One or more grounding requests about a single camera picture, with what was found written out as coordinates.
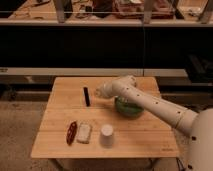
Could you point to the red chili pepper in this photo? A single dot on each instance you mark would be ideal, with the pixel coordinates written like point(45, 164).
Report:
point(71, 132)

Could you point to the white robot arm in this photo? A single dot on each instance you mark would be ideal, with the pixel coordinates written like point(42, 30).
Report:
point(197, 126)

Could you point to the wooden table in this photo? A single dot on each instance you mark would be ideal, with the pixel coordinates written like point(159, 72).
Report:
point(144, 137)

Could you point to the white paper cup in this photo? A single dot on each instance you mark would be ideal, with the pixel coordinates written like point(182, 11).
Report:
point(107, 135)

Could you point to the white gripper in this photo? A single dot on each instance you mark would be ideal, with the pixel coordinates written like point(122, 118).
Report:
point(104, 91)

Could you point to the background shelf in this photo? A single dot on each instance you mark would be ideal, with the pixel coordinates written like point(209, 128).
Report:
point(122, 13)

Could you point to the green bowl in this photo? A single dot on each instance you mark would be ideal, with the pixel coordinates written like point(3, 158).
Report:
point(126, 108)

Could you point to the black eraser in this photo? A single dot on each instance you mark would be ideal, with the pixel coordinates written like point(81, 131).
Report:
point(87, 98)

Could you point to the white sponge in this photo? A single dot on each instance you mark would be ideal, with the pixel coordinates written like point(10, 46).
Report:
point(84, 133)

